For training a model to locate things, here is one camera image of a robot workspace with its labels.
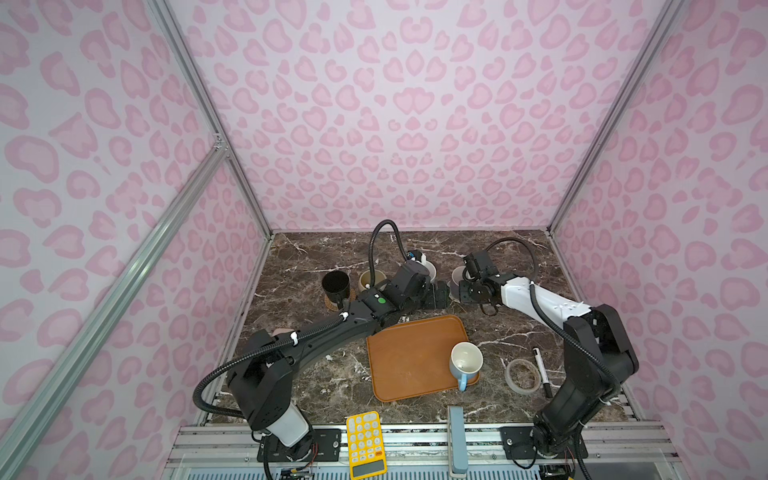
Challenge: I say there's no cream yellow mug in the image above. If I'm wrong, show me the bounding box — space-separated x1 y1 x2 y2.
358 269 387 291

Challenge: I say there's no woven rattan coaster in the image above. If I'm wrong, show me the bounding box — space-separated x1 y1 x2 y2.
324 290 357 312

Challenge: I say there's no white mug blue handle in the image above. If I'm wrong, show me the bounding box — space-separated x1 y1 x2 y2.
449 342 484 392

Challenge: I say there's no black mug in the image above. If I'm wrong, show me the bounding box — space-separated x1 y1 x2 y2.
321 270 351 309

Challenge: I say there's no white mug purple handle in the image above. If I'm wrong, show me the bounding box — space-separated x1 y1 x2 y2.
451 266 465 287

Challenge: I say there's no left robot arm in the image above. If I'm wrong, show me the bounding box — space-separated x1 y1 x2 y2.
227 260 450 448

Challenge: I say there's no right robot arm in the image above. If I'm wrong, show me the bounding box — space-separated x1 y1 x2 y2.
459 250 639 457

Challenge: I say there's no orange wooden tray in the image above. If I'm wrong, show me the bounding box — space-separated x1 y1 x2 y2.
366 315 469 402

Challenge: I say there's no black marker pen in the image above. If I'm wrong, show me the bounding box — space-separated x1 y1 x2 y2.
533 348 554 399

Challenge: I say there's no clear tape roll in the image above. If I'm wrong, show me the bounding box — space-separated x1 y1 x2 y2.
504 359 542 395

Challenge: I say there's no yellow calculator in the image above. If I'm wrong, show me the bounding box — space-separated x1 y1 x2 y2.
346 411 388 480

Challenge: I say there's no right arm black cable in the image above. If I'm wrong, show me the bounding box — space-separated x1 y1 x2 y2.
482 237 625 480

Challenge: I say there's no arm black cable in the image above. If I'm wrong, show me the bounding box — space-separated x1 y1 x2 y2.
191 218 412 419
482 237 625 480

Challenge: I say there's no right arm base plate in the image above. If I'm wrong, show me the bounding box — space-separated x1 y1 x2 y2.
499 425 589 461

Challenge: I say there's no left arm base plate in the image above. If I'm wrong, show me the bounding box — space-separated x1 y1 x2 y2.
257 428 342 464

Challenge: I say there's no aluminium front rail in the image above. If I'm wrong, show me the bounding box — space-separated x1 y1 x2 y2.
161 421 688 479

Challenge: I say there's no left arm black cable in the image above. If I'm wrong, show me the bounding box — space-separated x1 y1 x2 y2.
191 218 412 419

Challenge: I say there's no aluminium diagonal frame bar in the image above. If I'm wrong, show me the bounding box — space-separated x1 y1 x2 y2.
1 142 229 479

